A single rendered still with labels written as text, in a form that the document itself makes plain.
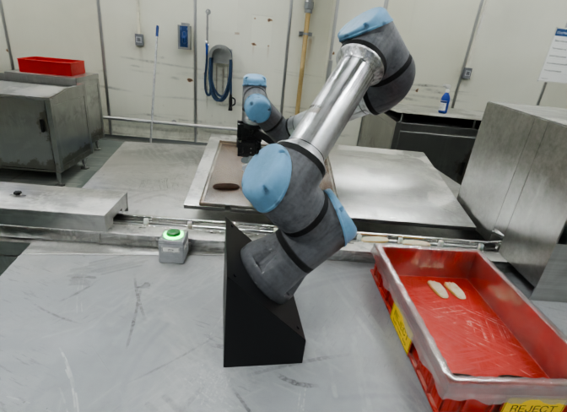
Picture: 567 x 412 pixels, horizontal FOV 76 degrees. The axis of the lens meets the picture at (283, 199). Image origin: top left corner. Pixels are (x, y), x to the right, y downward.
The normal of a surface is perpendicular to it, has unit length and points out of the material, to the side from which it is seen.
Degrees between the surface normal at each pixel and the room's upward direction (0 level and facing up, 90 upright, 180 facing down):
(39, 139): 90
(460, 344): 0
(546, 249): 90
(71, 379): 0
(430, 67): 90
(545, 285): 90
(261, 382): 0
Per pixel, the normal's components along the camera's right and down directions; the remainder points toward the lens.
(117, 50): 0.02, 0.41
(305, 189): 0.67, 0.07
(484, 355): 0.10, -0.91
